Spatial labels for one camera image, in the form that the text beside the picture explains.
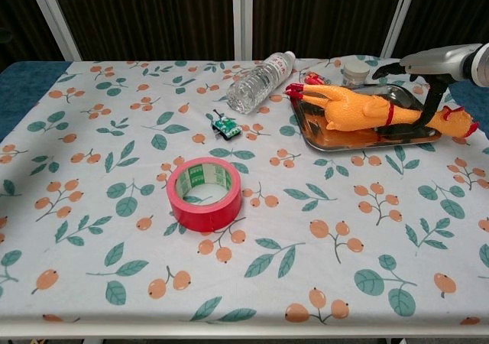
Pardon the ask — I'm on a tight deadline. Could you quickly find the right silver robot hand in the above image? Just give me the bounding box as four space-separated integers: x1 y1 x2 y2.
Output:
372 43 483 133

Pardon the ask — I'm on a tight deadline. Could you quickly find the yellow rubber chicken toy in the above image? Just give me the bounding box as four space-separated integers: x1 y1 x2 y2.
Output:
283 83 479 138

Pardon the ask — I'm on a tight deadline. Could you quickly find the stainless steel tray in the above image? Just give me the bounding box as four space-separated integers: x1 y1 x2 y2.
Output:
289 83 444 154

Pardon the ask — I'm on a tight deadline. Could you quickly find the red toy car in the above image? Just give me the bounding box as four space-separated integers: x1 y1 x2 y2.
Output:
303 71 332 87

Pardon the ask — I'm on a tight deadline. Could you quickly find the clear plastic water bottle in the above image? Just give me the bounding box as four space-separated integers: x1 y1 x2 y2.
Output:
226 50 297 115

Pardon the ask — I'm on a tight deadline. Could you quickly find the green toy tank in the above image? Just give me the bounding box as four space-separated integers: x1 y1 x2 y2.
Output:
208 109 244 141

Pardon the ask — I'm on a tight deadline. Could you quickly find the red tape roll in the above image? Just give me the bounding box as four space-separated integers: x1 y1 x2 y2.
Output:
166 156 244 233

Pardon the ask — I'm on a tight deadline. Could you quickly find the floral print tablecloth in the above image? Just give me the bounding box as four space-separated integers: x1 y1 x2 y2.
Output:
0 55 489 326

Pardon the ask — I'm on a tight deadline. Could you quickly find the blue table mat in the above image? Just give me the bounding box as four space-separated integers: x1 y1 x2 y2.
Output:
0 59 489 142

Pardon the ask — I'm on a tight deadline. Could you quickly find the white screen frame post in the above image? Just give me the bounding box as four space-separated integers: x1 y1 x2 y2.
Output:
24 0 83 62
380 0 418 58
230 0 254 60

